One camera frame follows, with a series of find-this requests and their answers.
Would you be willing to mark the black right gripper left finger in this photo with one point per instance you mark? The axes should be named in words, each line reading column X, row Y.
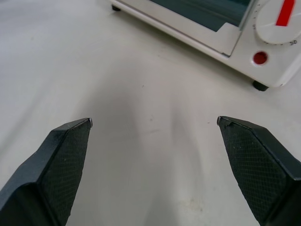
column 49, row 179

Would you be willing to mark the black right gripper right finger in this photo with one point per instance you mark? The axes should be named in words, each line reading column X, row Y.
column 261, row 174

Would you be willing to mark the white toaster oven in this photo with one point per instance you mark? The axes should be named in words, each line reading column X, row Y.
column 270, row 68

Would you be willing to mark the red indicator light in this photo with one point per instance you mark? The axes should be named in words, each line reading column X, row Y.
column 260, row 58

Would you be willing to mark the white timer knob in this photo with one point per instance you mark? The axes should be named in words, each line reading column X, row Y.
column 279, row 26

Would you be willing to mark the glass oven door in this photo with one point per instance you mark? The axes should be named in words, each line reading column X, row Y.
column 195, row 18

